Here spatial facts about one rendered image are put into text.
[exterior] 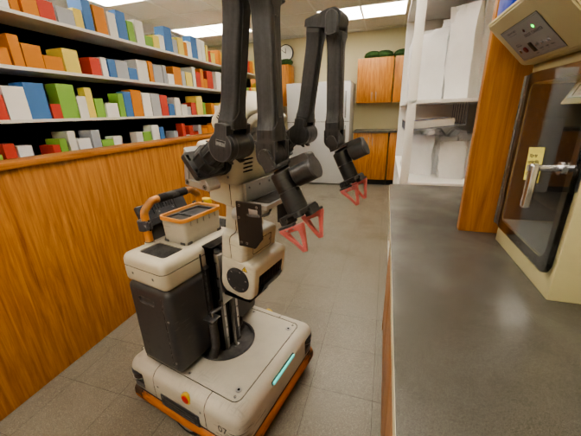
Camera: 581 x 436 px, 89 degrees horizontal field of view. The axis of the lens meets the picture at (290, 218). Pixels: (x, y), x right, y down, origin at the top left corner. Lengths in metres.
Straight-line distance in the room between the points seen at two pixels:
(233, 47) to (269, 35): 0.10
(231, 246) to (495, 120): 0.92
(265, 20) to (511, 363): 0.78
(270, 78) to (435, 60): 1.44
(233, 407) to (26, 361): 1.14
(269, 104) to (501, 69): 0.64
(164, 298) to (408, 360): 0.93
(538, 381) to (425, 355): 0.15
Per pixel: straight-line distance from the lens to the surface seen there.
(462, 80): 1.96
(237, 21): 0.81
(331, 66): 1.14
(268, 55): 0.75
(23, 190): 1.89
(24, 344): 2.05
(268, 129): 0.74
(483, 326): 0.67
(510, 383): 0.58
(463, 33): 1.98
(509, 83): 1.06
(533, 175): 0.75
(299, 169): 0.71
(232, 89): 0.80
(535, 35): 0.86
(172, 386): 1.50
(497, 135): 1.06
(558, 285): 0.81
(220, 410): 1.36
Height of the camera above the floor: 1.31
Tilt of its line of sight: 20 degrees down
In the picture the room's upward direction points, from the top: 2 degrees counter-clockwise
